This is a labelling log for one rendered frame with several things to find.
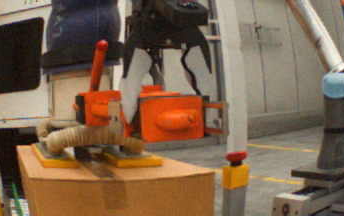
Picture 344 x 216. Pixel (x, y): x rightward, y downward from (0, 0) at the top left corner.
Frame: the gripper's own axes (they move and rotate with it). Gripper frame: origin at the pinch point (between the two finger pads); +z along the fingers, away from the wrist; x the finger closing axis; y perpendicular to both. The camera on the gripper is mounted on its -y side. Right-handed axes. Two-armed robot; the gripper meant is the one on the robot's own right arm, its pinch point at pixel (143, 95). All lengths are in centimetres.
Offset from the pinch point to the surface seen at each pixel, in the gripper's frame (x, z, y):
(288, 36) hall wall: 626, -94, -866
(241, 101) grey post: 139, 15, -214
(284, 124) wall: 576, 104, -848
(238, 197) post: 23.6, 32.0, 12.6
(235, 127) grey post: 133, 33, -214
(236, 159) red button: 22.1, 19.1, 12.5
